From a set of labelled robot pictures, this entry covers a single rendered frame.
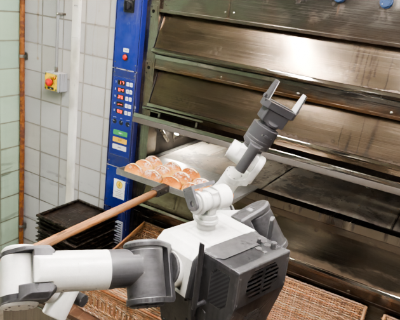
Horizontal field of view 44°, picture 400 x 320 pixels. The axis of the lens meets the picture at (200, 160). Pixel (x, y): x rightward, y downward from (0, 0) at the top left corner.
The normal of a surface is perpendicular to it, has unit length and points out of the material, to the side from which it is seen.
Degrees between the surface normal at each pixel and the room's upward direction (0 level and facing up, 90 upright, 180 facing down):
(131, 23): 90
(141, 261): 51
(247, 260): 0
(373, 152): 70
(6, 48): 90
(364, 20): 90
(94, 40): 90
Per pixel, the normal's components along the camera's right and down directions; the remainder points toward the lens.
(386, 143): -0.43, -0.12
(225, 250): 0.11, -0.94
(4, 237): 0.85, 0.26
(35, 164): -0.50, 0.22
